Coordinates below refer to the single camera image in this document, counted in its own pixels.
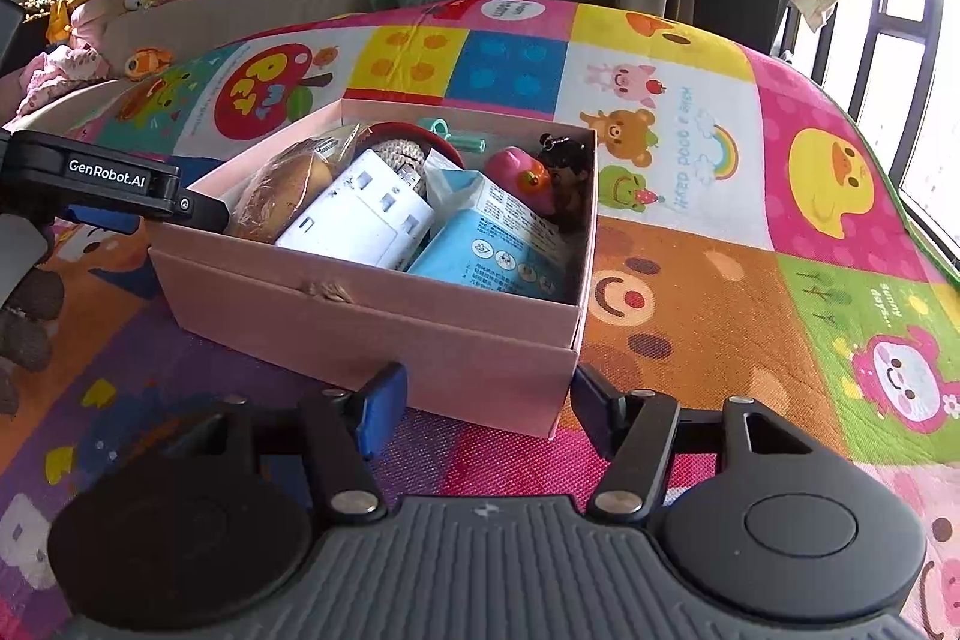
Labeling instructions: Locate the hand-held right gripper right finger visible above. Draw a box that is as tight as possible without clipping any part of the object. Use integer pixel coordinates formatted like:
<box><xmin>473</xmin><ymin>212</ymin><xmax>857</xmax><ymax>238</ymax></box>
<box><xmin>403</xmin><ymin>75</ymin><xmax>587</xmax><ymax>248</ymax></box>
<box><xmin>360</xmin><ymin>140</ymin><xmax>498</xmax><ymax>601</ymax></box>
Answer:
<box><xmin>572</xmin><ymin>362</ymin><xmax>824</xmax><ymax>522</ymax></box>

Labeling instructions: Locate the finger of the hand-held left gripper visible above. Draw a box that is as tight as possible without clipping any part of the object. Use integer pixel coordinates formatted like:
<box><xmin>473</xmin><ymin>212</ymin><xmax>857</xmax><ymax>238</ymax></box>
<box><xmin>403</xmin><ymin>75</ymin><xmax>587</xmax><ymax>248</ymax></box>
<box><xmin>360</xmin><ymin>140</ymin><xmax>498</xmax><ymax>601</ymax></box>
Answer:
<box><xmin>154</xmin><ymin>188</ymin><xmax>230</xmax><ymax>235</ymax></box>
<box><xmin>63</xmin><ymin>205</ymin><xmax>145</xmax><ymax>236</ymax></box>

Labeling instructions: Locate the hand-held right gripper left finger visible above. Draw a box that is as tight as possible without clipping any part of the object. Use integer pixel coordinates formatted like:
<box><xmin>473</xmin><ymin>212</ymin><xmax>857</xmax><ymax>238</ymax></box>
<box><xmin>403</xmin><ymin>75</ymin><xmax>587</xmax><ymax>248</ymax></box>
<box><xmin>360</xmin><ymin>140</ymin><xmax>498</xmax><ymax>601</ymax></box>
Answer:
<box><xmin>165</xmin><ymin>361</ymin><xmax>410</xmax><ymax>522</ymax></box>

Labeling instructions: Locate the pink cardboard box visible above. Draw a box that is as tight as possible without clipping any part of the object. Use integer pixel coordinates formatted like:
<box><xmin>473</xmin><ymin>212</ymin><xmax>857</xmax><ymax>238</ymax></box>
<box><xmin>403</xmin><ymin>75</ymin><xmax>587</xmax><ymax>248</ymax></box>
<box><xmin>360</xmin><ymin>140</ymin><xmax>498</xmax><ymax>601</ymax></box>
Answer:
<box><xmin>148</xmin><ymin>98</ymin><xmax>599</xmax><ymax>441</ymax></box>

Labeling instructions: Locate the bread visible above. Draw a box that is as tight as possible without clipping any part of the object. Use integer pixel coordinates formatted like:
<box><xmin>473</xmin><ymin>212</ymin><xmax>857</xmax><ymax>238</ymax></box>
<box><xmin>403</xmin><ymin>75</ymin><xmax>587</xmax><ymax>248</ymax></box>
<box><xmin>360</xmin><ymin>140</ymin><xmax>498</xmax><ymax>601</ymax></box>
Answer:
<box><xmin>223</xmin><ymin>124</ymin><xmax>376</xmax><ymax>245</ymax></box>

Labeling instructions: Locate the white power strip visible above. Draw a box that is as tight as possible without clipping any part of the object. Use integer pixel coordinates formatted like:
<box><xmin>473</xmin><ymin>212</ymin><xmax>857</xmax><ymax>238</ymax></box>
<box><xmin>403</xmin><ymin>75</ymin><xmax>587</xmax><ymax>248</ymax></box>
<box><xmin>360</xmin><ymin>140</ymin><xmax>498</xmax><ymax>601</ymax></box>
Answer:
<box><xmin>274</xmin><ymin>148</ymin><xmax>437</xmax><ymax>273</ymax></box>

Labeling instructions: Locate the blue and white carton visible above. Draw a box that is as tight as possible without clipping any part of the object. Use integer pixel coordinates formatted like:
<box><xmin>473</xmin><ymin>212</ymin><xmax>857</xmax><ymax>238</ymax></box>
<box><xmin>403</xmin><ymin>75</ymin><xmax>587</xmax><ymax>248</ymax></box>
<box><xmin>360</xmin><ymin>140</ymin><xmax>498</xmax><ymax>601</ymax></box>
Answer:
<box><xmin>406</xmin><ymin>167</ymin><xmax>580</xmax><ymax>309</ymax></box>

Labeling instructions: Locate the crochet doll with red hat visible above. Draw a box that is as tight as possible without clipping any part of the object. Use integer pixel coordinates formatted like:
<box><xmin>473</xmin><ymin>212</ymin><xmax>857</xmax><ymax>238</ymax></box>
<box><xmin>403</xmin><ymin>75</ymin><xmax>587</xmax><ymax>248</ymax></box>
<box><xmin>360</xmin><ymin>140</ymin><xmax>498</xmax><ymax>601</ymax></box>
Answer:
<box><xmin>352</xmin><ymin>121</ymin><xmax>467</xmax><ymax>200</ymax></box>

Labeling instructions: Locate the pink rubber duck toy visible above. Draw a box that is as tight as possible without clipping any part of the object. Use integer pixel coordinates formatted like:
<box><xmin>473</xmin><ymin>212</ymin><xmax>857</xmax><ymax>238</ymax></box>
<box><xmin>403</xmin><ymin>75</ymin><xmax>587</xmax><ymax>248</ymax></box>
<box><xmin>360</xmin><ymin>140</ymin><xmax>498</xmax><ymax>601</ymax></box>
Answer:
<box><xmin>483</xmin><ymin>146</ymin><xmax>557</xmax><ymax>223</ymax></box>

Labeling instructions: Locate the brown keychain toy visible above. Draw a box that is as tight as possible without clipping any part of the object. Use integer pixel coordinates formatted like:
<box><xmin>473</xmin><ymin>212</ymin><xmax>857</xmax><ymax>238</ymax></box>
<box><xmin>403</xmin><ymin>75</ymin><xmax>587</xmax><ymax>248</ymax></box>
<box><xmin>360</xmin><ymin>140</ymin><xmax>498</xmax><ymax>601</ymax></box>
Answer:
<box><xmin>535</xmin><ymin>131</ymin><xmax>595</xmax><ymax>230</ymax></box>

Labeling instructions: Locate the teal plastic toy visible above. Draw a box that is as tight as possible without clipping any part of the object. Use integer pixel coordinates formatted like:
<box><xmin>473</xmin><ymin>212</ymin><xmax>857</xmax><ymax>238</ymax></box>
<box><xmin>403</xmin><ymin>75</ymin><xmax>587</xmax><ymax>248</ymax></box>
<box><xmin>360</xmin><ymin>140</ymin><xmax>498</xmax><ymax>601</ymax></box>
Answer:
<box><xmin>415</xmin><ymin>116</ymin><xmax>490</xmax><ymax>156</ymax></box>

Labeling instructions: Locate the person's left hand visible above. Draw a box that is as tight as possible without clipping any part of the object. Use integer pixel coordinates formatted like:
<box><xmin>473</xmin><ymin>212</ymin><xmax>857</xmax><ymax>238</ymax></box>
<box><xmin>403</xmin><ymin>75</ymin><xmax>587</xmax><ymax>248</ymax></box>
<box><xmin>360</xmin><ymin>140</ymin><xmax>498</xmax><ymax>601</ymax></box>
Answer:
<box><xmin>0</xmin><ymin>268</ymin><xmax>68</xmax><ymax>418</ymax></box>

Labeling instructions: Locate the pink clothes pile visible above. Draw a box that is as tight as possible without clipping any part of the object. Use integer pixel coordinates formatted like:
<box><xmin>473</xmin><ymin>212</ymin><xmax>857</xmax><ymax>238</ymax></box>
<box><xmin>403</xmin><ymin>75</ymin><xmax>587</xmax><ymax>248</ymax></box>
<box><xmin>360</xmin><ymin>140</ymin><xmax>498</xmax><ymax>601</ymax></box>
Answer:
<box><xmin>13</xmin><ymin>43</ymin><xmax>115</xmax><ymax>118</ymax></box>

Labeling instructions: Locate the orange fish plush toy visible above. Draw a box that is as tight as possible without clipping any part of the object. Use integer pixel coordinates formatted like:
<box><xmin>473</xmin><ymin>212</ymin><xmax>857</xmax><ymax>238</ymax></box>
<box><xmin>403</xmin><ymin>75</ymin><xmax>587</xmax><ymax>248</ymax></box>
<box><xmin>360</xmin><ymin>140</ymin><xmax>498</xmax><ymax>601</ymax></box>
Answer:
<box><xmin>122</xmin><ymin>47</ymin><xmax>175</xmax><ymax>83</ymax></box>

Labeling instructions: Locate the colourful printed play mat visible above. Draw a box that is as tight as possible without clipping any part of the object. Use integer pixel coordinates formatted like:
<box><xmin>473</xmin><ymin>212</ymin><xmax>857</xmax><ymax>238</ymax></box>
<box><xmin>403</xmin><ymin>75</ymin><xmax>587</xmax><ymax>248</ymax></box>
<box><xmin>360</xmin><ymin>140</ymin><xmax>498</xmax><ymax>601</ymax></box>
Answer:
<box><xmin>0</xmin><ymin>0</ymin><xmax>960</xmax><ymax>640</ymax></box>

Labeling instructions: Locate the black window frame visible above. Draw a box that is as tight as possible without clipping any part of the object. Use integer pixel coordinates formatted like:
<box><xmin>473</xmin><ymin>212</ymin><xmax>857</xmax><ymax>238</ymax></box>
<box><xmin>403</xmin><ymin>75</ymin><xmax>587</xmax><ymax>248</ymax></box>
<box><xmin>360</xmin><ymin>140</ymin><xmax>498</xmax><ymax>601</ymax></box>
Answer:
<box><xmin>821</xmin><ymin>0</ymin><xmax>960</xmax><ymax>221</ymax></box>

